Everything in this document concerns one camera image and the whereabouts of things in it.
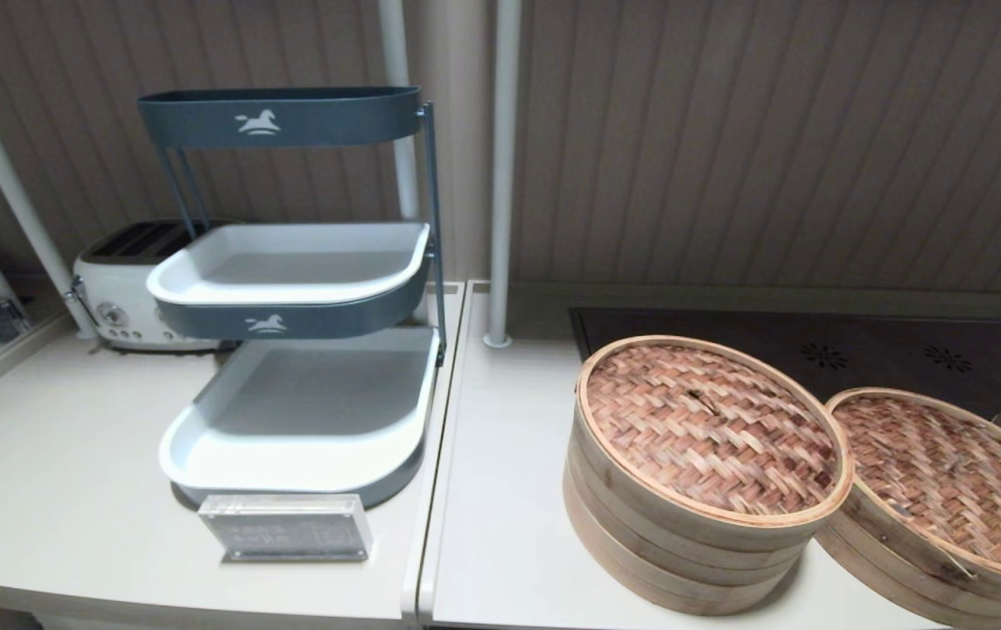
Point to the woven bamboo steamer lid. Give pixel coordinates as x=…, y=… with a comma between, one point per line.
x=710, y=429

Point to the tall bamboo steamer basket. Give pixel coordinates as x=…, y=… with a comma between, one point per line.
x=684, y=582

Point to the right bamboo steamer with lid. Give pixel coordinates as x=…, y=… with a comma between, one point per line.
x=947, y=472

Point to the straight white pole with foot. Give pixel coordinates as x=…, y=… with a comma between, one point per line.
x=505, y=175

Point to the grey tray with horse logo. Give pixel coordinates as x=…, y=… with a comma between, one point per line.
x=290, y=264

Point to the large white-lined grey tray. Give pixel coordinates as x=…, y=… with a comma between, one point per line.
x=290, y=411

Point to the dark grey rack tray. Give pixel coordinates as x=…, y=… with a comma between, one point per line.
x=334, y=120

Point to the white pole behind rack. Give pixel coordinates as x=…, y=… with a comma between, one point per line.
x=395, y=44

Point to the clear acrylic sign holder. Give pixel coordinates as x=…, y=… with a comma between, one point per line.
x=290, y=529

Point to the white retro toaster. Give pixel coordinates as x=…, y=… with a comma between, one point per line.
x=115, y=289

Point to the black glass induction cooktop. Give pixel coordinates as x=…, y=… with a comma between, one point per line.
x=903, y=350

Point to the long slanted white pole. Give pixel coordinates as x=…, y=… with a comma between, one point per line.
x=2, y=166

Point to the dark grey rack frame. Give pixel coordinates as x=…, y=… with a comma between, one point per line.
x=434, y=219

